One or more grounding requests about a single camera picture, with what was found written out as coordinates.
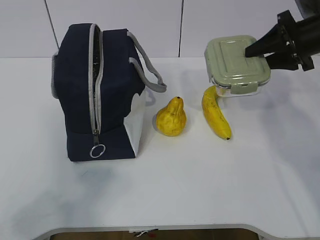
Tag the green lidded glass container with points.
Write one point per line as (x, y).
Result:
(230, 71)

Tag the yellow pear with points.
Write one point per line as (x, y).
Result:
(171, 119)

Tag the yellow banana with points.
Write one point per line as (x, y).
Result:
(213, 114)

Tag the white tape with wires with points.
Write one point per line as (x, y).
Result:
(142, 231)

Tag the navy blue lunch bag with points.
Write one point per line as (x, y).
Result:
(100, 78)

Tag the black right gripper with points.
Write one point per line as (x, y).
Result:
(300, 40)

